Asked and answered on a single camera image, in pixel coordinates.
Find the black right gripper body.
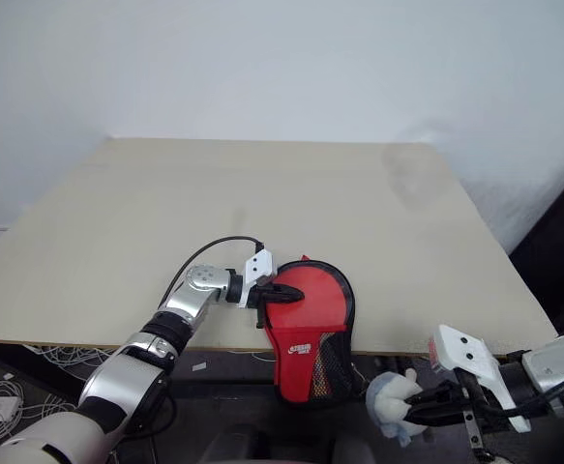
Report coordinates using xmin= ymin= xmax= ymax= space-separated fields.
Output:
xmin=448 ymin=369 xmax=511 ymax=434

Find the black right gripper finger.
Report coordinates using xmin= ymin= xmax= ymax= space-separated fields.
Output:
xmin=405 ymin=404 xmax=462 ymax=427
xmin=404 ymin=380 xmax=460 ymax=406

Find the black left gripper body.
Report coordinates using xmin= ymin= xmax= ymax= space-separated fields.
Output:
xmin=250 ymin=278 xmax=277 ymax=331

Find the red and black paddle case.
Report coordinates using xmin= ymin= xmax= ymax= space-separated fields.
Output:
xmin=260 ymin=254 xmax=360 ymax=411

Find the white and blue plush toy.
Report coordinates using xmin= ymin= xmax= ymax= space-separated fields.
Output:
xmin=364 ymin=367 xmax=432 ymax=446

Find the perforated metal strip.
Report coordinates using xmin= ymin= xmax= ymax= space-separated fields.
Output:
xmin=460 ymin=409 xmax=488 ymax=461

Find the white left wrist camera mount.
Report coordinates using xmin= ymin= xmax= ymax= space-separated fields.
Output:
xmin=237 ymin=248 xmax=277 ymax=308

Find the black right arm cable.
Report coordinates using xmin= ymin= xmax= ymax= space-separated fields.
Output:
xmin=477 ymin=374 xmax=564 ymax=422

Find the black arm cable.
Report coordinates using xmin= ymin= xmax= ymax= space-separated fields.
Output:
xmin=477 ymin=374 xmax=564 ymax=422
xmin=158 ymin=235 xmax=266 ymax=310

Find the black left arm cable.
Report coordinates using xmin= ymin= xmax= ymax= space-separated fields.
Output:
xmin=158 ymin=235 xmax=266 ymax=310

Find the white cable bundle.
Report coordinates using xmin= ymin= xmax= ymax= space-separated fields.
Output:
xmin=0 ymin=343 xmax=118 ymax=444

